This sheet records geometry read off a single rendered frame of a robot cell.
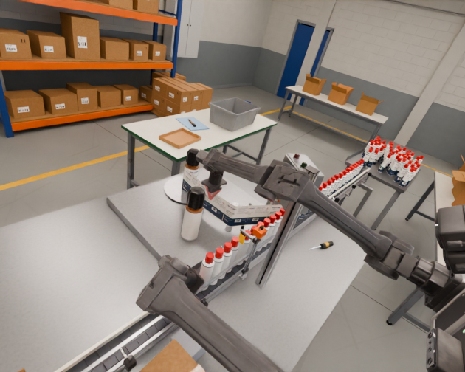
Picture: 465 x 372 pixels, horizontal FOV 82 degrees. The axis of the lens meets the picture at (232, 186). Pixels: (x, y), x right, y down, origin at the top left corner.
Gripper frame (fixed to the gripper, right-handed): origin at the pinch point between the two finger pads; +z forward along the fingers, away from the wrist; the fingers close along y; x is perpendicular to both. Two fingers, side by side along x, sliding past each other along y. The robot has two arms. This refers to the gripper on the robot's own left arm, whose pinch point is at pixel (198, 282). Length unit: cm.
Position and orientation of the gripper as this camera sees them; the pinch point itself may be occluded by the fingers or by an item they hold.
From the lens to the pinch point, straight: 120.0
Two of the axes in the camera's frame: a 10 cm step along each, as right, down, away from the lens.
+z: 2.4, 4.5, 8.6
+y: -7.1, -5.2, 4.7
